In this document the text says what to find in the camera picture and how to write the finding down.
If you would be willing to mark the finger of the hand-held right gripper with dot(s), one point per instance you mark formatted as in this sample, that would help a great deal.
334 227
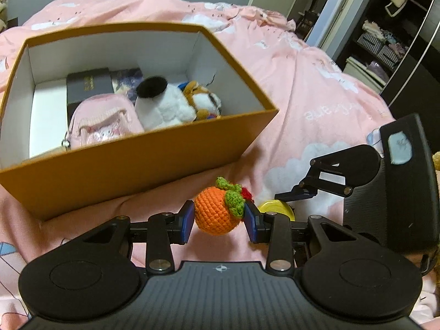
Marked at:
299 192

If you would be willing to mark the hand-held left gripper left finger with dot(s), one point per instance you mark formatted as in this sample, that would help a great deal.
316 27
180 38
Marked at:
186 223

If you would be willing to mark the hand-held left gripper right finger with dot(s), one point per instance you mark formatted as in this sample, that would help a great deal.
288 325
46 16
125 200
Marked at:
251 223

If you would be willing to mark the orange cardboard box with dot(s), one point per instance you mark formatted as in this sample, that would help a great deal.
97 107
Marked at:
137 168

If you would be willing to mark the white pink-striped plush toy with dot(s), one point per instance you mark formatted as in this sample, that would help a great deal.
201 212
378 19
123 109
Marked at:
161 106

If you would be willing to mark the brown bear plush toy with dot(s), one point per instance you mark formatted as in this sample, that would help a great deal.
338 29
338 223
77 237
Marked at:
202 99

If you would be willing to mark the pink pouch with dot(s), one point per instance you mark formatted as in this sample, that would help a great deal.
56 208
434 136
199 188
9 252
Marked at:
99 117

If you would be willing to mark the illustrated card box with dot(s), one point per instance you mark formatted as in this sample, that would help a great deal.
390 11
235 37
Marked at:
127 80

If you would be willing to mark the black box with gold print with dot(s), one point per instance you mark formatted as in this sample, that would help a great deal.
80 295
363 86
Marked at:
89 86

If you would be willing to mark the pink printed blanket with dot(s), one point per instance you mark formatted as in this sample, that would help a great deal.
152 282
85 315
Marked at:
309 86

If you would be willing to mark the white storage box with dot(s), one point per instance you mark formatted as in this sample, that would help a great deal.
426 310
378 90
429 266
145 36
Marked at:
364 74

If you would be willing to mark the dark wardrobe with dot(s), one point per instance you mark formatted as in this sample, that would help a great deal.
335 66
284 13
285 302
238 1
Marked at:
412 58

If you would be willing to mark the patterned storage basket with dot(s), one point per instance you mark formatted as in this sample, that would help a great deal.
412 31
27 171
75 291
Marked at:
370 43
389 56

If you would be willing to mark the white bag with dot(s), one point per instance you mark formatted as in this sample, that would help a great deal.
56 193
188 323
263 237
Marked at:
397 1

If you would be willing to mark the stack of plush toys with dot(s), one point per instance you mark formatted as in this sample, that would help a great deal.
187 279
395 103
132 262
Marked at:
2 7

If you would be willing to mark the dark wall socket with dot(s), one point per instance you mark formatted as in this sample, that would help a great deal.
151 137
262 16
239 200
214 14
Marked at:
12 21

